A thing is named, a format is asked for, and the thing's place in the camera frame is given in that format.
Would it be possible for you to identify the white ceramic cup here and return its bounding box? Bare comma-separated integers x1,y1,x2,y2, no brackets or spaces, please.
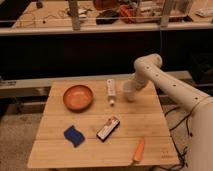
123,81,136,102

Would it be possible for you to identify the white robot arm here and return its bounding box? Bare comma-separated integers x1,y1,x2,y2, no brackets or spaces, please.
132,54,213,171

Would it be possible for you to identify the orange ceramic bowl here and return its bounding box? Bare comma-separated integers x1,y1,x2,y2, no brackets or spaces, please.
63,85,94,112

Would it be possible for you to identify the white plastic bottle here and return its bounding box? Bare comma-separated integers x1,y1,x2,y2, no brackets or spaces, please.
106,79,116,106

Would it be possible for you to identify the blue sponge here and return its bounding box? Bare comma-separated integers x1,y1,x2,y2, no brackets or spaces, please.
64,126,85,147

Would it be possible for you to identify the black object on bench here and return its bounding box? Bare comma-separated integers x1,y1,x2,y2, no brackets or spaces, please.
96,10,119,25

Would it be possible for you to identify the orange carrot toy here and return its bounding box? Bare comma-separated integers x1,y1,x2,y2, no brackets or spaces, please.
132,138,145,162

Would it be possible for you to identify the orange object on bench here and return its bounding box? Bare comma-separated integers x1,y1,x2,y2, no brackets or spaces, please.
119,4,137,23

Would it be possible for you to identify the black floor cable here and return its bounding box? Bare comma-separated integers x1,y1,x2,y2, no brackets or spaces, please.
164,105,195,171

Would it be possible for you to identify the grey metal post left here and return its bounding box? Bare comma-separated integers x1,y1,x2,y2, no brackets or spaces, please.
68,0,80,31

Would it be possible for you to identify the grey metal post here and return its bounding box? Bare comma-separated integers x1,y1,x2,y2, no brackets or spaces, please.
68,0,80,31
160,0,174,28

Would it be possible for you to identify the grey metal post right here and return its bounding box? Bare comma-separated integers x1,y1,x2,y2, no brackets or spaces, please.
160,0,174,28

